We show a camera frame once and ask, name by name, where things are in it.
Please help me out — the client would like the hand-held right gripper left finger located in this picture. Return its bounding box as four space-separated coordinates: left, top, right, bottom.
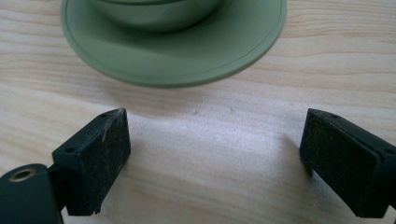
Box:
51 107 132 217

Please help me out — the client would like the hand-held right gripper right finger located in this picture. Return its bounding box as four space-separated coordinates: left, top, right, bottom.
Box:
299 107 396 218

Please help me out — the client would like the green round mat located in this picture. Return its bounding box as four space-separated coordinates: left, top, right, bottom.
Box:
60 0 288 89

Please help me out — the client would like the green bowl with steel inside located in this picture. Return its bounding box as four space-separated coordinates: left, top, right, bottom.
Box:
87 0 224 34

